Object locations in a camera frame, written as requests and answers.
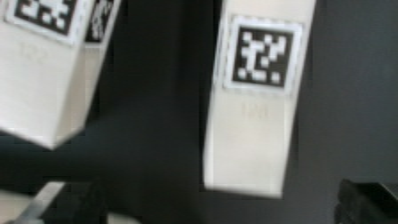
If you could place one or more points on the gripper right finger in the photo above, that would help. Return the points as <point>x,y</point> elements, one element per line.
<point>366,203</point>

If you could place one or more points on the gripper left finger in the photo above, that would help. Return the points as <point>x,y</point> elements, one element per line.
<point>66,204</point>

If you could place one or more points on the white desk leg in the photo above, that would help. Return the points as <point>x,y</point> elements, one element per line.
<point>261,47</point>
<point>55,33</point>

